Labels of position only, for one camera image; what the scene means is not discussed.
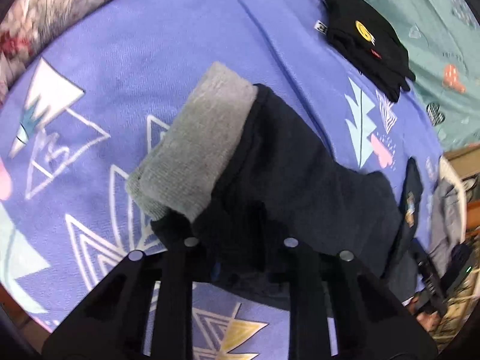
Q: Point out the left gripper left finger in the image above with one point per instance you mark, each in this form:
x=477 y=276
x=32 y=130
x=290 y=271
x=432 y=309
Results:
x=141 y=310

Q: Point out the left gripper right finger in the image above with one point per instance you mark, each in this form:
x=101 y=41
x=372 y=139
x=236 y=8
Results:
x=340 y=310

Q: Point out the navy pants with bear patch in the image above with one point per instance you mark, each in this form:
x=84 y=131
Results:
x=240 y=171

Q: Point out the grey clothing pile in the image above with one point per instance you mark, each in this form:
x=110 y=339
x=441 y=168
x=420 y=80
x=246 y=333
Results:
x=445 y=226

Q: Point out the right hand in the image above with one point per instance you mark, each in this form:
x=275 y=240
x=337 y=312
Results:
x=428 y=321

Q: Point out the purple patterned bedsheet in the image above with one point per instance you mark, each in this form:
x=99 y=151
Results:
x=102 y=95

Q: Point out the black folded pants smiley patch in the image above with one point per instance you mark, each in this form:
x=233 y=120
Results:
x=369 y=42

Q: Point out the teal heart-print blanket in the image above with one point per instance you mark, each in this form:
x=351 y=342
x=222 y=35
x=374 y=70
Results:
x=442 y=39

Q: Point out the red floral pillow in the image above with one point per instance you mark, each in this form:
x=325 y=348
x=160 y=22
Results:
x=29 y=26

